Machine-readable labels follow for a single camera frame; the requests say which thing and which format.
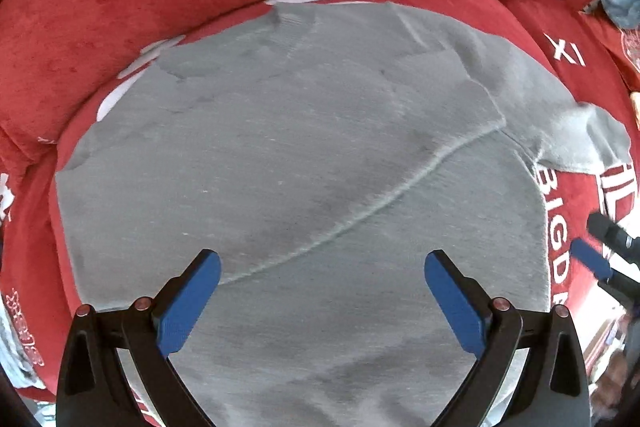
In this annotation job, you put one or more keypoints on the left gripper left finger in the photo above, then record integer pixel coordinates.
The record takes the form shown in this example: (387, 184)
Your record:
(93, 389)

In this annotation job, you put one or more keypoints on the grey fleece garment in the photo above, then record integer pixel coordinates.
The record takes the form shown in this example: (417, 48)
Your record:
(323, 150)

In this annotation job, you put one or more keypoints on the red sofa with white lettering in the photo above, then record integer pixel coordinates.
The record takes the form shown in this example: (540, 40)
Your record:
(63, 62)

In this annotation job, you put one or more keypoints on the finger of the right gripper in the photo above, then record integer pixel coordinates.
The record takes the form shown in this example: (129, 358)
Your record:
(593, 261)
(614, 237)

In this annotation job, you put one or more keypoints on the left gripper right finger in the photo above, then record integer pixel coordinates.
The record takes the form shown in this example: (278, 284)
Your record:
(552, 389)

